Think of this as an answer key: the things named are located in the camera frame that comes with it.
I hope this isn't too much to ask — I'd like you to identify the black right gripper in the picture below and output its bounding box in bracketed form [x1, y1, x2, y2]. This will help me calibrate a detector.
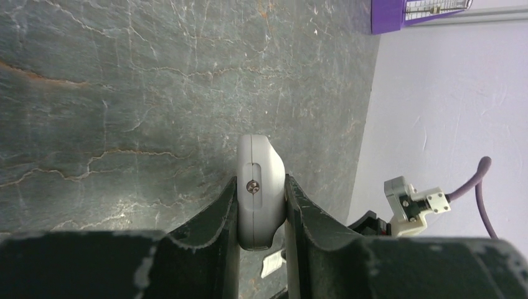
[348, 211, 391, 236]

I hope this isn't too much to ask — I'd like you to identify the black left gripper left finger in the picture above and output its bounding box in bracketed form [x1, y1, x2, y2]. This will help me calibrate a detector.
[1, 178, 240, 298]

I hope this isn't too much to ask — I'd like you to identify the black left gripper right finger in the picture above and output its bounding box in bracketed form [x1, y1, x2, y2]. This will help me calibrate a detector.
[285, 176, 527, 298]

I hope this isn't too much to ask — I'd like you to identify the white remote control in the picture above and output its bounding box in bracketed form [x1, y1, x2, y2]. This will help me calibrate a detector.
[237, 135, 286, 251]

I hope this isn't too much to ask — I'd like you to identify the white battery cover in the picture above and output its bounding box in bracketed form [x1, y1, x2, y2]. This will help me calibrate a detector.
[260, 249, 286, 278]

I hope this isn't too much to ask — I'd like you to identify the purple metronome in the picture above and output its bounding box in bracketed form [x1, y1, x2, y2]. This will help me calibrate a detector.
[370, 0, 473, 35]

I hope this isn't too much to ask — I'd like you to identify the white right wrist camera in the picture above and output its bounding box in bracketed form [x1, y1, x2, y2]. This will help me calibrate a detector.
[384, 176, 451, 237]

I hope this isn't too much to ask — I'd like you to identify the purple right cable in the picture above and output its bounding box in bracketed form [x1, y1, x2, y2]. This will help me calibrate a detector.
[447, 156, 499, 240]

